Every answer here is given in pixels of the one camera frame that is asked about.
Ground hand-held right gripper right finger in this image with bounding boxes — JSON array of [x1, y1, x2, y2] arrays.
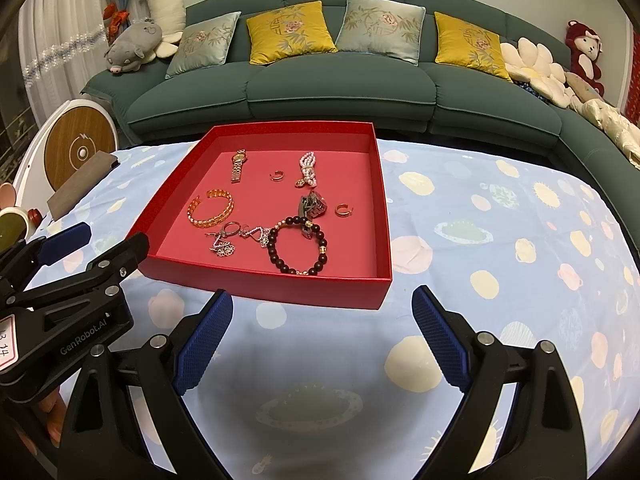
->
[[411, 285, 587, 480]]

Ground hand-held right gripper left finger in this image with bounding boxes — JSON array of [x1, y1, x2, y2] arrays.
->
[[56, 288, 234, 480]]

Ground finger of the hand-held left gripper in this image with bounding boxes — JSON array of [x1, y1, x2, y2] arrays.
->
[[20, 232, 151, 313], [0, 222, 92, 286]]

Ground gold chain cuff bangle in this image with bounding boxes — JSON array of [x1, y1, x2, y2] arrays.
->
[[187, 188, 235, 229]]

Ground silver flower drop earring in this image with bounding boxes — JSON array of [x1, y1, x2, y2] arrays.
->
[[209, 232, 238, 259]]

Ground black bead bracelet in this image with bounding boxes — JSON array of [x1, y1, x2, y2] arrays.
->
[[266, 215, 329, 277]]

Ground silver hook earring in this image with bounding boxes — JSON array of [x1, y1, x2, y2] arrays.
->
[[240, 225, 271, 250]]

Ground red cardboard box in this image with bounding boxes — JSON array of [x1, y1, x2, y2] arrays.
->
[[126, 121, 393, 311]]

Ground dark metal watch band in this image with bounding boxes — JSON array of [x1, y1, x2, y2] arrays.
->
[[298, 190, 329, 241]]

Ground brown cardboard box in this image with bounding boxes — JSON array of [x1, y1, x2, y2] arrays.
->
[[46, 151, 121, 222]]

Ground blue planet print tablecloth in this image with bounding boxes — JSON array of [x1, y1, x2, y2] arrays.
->
[[25, 135, 640, 480]]

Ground round white wood-faced appliance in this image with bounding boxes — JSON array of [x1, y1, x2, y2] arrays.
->
[[11, 99, 119, 221]]

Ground dark cabinet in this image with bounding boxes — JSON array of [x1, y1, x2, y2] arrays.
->
[[0, 92, 38, 196]]

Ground gold wristwatch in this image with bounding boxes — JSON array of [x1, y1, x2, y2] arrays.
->
[[230, 149, 249, 184]]

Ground grey pig plush toy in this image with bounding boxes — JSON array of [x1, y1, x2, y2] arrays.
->
[[103, 20, 167, 76]]

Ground white curtain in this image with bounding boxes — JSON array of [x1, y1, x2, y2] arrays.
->
[[19, 0, 123, 126]]

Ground sage embroidered cushion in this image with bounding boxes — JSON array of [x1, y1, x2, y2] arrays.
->
[[165, 11, 242, 80]]

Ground red knot ornament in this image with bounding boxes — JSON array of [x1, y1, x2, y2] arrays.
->
[[102, 2, 126, 43]]

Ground white plush toy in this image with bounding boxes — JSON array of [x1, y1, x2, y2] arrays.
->
[[134, 0, 187, 58]]

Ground dark patterned cloth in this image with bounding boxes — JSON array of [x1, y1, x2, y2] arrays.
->
[[515, 79, 551, 103]]

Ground green sofa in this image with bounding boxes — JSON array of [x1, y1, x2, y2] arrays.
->
[[80, 0, 640, 251]]

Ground cream quilted blanket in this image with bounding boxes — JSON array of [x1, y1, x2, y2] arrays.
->
[[575, 99, 640, 171]]

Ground yellow embroidered cushion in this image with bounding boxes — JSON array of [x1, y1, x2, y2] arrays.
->
[[246, 1, 338, 66], [434, 11, 513, 82]]

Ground white flower-shaped cushion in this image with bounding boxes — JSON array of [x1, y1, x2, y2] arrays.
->
[[500, 37, 551, 82], [534, 60, 581, 109]]

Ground beige pillow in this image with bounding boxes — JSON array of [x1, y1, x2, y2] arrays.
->
[[565, 72, 603, 106]]

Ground pale blue embroidered cushion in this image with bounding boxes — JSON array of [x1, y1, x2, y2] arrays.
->
[[335, 0, 427, 66]]

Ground red monkey plush toy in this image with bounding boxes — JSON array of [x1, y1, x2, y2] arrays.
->
[[565, 20, 606, 96]]

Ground red patterned hanging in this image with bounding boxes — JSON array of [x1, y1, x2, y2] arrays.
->
[[620, 25, 640, 123]]

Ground pink pearl bracelet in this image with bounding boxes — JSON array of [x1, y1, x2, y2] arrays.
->
[[298, 151, 321, 188]]

